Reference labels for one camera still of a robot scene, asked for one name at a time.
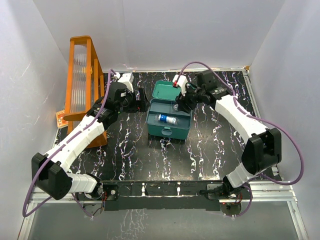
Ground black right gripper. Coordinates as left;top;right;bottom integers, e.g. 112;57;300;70
175;84;205;113

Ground white blue bandage roll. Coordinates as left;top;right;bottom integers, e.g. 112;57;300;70
155;114;178;125

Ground teal medicine box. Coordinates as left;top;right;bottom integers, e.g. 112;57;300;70
146;80;192;140

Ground dark teal tray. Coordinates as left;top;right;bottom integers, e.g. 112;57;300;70
146;98;192;130

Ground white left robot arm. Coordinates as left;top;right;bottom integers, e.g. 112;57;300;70
31;82;150;200

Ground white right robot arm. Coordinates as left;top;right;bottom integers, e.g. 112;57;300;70
172;70;282;199

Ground orange wooden rack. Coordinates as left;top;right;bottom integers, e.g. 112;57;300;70
63;35;105;134

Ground orange card box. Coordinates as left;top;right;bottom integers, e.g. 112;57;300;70
56;110;68;129

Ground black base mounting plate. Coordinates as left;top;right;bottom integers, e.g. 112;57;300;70
74;180;253;212

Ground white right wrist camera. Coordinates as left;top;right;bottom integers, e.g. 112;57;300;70
172;74;188;96

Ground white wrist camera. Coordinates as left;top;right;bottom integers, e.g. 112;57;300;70
117;72;134;92
172;74;188;96

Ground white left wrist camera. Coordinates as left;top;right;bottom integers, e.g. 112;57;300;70
117;72;134;92

